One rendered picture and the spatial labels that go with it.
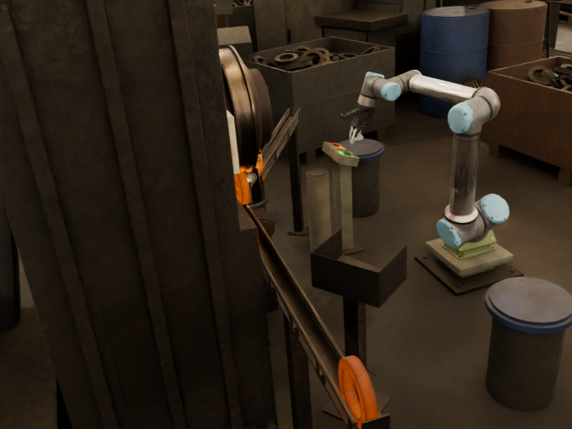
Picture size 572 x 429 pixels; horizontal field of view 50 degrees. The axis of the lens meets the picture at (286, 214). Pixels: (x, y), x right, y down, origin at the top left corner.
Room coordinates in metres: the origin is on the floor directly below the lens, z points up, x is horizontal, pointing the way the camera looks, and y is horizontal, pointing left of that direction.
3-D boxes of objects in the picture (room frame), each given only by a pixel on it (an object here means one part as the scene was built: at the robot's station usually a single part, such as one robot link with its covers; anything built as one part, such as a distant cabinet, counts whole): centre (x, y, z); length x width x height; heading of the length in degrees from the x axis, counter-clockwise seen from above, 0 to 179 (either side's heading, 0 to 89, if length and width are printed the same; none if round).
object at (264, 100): (2.24, 0.08, 1.11); 0.28 x 0.06 x 0.28; 17
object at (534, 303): (1.84, -0.87, 0.22); 0.32 x 0.32 x 0.43
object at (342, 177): (3.08, -0.32, 0.31); 0.24 x 0.16 x 0.62; 17
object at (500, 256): (2.75, -0.94, 0.10); 0.32 x 0.32 x 0.04; 18
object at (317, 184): (2.99, -0.18, 0.26); 0.12 x 0.12 x 0.52
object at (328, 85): (4.93, -0.32, 0.39); 1.03 x 0.83 x 0.77; 122
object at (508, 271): (2.75, -0.94, 0.04); 0.40 x 0.40 x 0.08; 18
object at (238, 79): (2.21, 0.17, 1.11); 0.47 x 0.06 x 0.47; 17
